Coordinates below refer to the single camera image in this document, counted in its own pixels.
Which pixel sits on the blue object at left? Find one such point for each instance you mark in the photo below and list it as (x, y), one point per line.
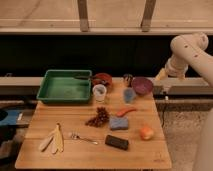
(12, 118)

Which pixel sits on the orange apple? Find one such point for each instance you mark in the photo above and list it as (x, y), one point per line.
(146, 132)

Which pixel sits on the silver fork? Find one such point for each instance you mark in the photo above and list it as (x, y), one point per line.
(75, 136)

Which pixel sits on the banana peel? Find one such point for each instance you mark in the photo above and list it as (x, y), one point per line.
(55, 138)

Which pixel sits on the blue translucent cup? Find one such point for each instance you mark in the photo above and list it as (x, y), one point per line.
(129, 95)

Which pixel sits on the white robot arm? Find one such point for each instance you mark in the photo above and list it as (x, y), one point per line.
(189, 50)

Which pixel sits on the red bowl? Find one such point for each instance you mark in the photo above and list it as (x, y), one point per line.
(102, 78)

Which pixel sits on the clear plastic cup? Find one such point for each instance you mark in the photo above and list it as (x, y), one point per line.
(99, 92)

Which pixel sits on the orange carrot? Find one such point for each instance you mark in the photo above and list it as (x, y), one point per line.
(124, 111)

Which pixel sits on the purple bowl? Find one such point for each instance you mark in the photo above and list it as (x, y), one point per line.
(142, 85)

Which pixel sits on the black eraser block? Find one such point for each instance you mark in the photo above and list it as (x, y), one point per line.
(117, 142)

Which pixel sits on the dark grape bunch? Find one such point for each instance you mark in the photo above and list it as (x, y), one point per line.
(100, 119)

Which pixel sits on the blue sponge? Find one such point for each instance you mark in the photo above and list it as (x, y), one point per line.
(118, 123)

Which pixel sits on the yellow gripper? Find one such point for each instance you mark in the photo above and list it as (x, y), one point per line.
(161, 75)

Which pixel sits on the green plastic tray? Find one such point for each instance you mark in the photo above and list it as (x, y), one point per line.
(65, 86)

